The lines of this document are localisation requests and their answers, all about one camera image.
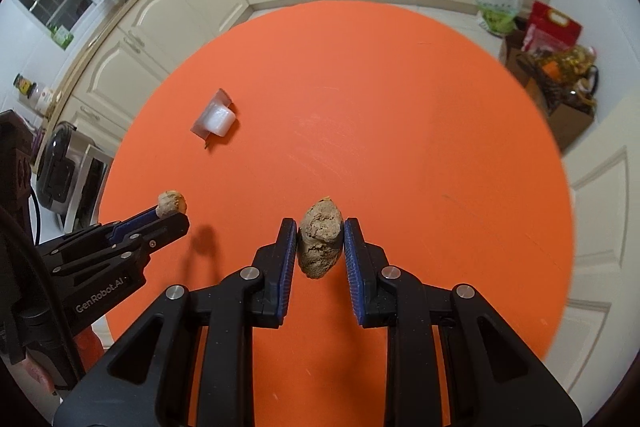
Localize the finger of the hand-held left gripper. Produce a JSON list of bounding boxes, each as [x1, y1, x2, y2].
[[50, 213, 191, 278], [35, 206, 166, 260]]

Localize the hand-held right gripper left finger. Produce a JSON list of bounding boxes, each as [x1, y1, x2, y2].
[[52, 217, 299, 427]]

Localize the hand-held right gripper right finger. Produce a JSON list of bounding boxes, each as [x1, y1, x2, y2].
[[343, 217, 583, 427]]

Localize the small brown lump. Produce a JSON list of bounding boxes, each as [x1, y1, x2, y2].
[[157, 190, 188, 219]]

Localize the large rough brown lump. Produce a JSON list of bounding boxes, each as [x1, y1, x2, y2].
[[297, 196, 345, 280]]

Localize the white plastic jelly cup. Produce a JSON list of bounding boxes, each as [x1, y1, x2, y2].
[[191, 89, 237, 140]]

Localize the round orange table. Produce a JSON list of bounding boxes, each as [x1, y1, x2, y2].
[[105, 1, 575, 427]]

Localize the white jar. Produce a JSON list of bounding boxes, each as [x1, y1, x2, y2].
[[32, 84, 58, 118]]

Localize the yellow black packet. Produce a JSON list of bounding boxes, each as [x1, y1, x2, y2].
[[14, 74, 38, 98]]

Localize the green bottle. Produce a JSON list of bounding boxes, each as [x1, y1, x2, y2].
[[49, 24, 75, 50]]

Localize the white door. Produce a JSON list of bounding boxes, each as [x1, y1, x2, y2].
[[560, 97, 640, 383]]

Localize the cardboard box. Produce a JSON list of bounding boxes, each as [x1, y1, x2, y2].
[[500, 24, 598, 152]]

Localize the golden oil bottles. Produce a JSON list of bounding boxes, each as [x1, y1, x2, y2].
[[532, 44, 598, 108]]

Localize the red gift box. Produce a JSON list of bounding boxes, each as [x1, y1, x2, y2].
[[522, 1, 583, 55]]

